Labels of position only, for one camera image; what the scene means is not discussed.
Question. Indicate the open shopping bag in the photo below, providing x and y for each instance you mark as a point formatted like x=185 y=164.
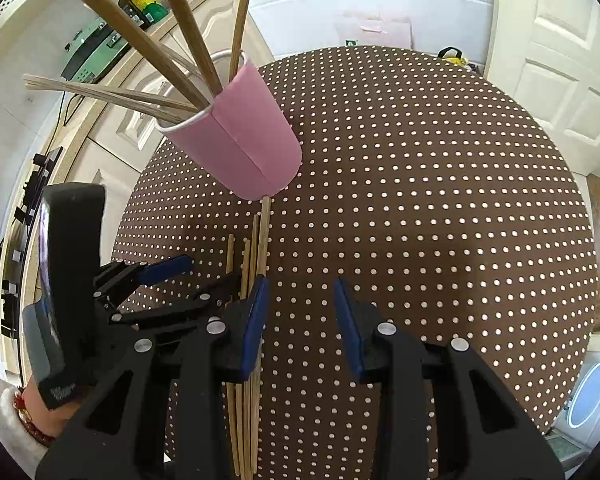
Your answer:
x=455 y=57

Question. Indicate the person's left forearm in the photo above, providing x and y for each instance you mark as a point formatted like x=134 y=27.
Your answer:
x=5 y=410

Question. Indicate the white door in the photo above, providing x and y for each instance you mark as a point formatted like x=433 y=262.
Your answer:
x=555 y=60

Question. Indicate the white washing machine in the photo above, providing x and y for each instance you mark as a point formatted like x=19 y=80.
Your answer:
x=590 y=395

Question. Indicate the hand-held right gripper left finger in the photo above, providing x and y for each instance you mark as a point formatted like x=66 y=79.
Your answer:
x=255 y=325

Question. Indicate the long wooden chopstick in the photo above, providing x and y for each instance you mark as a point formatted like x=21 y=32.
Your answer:
x=130 y=35
x=105 y=92
x=240 y=25
x=185 y=20

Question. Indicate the green electric cooker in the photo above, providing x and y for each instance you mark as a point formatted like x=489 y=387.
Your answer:
x=90 y=50

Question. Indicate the round table with dotted cloth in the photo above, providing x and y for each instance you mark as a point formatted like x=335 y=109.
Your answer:
x=405 y=185

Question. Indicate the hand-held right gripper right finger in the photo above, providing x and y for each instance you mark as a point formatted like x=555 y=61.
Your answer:
x=347 y=325

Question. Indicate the pile of wooden chopsticks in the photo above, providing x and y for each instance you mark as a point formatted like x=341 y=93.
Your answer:
x=262 y=240

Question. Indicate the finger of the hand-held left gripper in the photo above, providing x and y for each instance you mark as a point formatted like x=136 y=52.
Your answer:
x=165 y=269
x=190 y=310

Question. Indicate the black gas stove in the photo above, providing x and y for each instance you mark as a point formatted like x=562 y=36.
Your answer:
x=45 y=180

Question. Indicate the pink cup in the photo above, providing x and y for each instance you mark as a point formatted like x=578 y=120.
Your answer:
x=250 y=140

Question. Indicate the yellow green bottle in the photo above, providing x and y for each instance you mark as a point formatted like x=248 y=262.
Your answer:
x=142 y=0

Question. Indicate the cream base cabinet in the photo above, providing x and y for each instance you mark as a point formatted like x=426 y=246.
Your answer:
x=130 y=120

